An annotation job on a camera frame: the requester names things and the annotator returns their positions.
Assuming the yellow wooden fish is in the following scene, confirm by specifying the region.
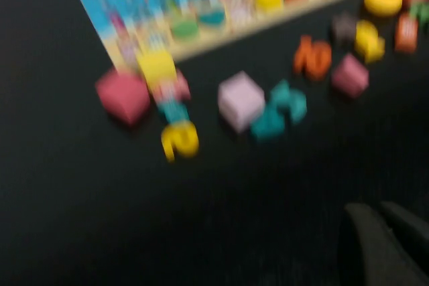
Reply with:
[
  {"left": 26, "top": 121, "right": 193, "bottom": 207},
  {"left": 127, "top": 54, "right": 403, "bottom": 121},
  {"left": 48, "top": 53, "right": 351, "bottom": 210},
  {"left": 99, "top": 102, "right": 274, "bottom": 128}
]
[{"left": 354, "top": 19, "right": 386, "bottom": 64}]

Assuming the pink number one piece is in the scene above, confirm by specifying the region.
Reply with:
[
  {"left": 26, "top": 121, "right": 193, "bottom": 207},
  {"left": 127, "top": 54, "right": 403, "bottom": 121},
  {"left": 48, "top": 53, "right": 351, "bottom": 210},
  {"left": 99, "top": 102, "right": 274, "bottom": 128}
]
[{"left": 330, "top": 53, "right": 371, "bottom": 99}]

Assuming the green number three piece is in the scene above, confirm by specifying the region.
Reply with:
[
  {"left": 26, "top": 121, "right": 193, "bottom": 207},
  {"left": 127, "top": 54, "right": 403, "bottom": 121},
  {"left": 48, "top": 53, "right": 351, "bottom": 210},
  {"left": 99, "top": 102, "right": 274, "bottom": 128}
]
[{"left": 410, "top": 1, "right": 429, "bottom": 25}]

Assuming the teal heart piece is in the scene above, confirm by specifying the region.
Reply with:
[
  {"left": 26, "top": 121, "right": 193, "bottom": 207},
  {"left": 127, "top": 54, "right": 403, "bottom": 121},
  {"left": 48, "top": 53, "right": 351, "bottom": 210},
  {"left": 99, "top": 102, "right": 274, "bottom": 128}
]
[{"left": 199, "top": 9, "right": 225, "bottom": 27}]

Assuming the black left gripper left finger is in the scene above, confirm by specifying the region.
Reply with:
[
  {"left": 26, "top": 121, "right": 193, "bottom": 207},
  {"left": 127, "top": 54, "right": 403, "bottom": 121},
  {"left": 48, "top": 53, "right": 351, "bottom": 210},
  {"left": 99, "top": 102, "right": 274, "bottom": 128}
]
[{"left": 338, "top": 202, "right": 429, "bottom": 286}]

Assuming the teal wooden fish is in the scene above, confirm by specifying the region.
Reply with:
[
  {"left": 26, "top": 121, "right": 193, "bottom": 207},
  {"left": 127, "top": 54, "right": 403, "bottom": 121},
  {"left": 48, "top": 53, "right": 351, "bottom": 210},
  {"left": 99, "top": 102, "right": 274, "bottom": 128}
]
[{"left": 156, "top": 98, "right": 188, "bottom": 125}]

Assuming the pink wooden fish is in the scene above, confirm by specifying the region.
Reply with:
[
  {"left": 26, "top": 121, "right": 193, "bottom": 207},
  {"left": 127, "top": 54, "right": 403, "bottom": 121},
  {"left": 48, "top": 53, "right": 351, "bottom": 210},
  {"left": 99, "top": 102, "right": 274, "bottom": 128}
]
[{"left": 150, "top": 71, "right": 192, "bottom": 102}]

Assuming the orange wooden fish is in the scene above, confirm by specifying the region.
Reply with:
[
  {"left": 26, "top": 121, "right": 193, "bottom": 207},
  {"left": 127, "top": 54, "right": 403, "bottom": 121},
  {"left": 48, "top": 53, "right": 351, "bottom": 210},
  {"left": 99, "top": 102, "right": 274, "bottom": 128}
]
[{"left": 394, "top": 14, "right": 420, "bottom": 53}]

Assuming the orange number ten piece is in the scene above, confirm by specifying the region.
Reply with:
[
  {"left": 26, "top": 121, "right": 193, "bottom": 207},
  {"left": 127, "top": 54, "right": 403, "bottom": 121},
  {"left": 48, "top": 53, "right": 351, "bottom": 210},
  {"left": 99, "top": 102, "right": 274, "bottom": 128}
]
[{"left": 293, "top": 34, "right": 332, "bottom": 81}]

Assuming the dark pink foam block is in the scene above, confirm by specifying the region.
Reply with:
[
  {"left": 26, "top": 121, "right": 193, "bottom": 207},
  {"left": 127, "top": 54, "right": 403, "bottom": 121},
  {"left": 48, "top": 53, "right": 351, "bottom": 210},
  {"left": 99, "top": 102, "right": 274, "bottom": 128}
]
[{"left": 95, "top": 68, "right": 151, "bottom": 128}]

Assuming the light pink foam cube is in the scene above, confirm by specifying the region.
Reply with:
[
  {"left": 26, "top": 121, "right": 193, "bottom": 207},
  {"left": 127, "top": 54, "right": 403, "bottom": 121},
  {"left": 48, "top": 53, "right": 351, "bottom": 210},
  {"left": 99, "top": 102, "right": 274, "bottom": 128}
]
[{"left": 217, "top": 70, "right": 266, "bottom": 135}]

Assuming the green circle piece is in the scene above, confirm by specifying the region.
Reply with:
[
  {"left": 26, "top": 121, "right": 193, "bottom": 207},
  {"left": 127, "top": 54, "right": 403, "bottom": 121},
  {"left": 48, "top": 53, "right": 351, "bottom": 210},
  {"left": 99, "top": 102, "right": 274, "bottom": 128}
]
[{"left": 170, "top": 19, "right": 200, "bottom": 39}]

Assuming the teal number four piece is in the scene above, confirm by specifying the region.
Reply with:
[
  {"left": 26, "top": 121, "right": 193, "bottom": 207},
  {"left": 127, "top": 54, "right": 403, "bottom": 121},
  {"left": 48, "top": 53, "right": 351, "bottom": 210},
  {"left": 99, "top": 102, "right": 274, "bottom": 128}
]
[{"left": 249, "top": 101, "right": 288, "bottom": 141}]

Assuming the yellow foam cube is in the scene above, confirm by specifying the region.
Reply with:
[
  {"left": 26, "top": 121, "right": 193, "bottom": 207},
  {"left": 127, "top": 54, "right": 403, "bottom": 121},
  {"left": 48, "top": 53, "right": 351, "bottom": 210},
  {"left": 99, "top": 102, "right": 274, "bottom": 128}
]
[{"left": 137, "top": 50, "right": 178, "bottom": 91}]

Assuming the colourful wooden puzzle board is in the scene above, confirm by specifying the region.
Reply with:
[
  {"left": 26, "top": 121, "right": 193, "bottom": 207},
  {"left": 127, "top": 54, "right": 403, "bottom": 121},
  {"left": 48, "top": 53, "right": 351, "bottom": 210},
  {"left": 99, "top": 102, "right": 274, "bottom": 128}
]
[{"left": 71, "top": 0, "right": 408, "bottom": 66}]

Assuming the brown star piece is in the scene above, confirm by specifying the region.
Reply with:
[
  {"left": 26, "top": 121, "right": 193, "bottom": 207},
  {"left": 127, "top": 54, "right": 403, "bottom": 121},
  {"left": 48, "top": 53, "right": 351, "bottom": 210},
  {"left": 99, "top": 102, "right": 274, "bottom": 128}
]
[{"left": 331, "top": 13, "right": 359, "bottom": 46}]

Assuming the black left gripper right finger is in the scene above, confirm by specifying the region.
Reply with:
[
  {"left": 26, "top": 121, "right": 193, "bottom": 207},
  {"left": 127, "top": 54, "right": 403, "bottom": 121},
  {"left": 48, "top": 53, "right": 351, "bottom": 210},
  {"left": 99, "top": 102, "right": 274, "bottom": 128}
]
[{"left": 379, "top": 201, "right": 429, "bottom": 272}]

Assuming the yellow number six piece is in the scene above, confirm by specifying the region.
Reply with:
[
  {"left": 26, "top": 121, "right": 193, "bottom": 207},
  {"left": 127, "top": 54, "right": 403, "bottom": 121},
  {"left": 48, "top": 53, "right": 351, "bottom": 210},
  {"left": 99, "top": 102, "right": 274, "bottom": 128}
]
[{"left": 160, "top": 120, "right": 200, "bottom": 163}]

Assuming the teal number two piece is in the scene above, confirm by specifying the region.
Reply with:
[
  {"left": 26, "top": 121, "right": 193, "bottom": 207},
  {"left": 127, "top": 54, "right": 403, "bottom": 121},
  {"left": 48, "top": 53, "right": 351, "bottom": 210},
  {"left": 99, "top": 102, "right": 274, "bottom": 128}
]
[{"left": 269, "top": 80, "right": 308, "bottom": 125}]

